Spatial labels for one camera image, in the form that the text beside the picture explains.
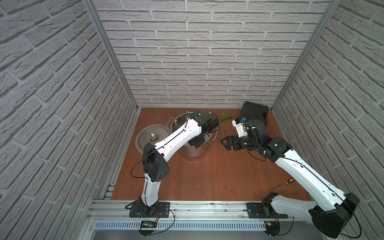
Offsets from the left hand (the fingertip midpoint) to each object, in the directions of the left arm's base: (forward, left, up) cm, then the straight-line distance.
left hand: (186, 138), depth 80 cm
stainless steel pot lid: (+13, +24, -15) cm, 31 cm away
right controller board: (-40, -42, -17) cm, 60 cm away
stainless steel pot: (+1, +1, -15) cm, 15 cm away
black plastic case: (+34, -49, -13) cm, 61 cm away
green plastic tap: (+31, -27, -17) cm, 45 cm away
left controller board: (-37, +19, -22) cm, 47 cm away
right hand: (-4, -22, +6) cm, 23 cm away
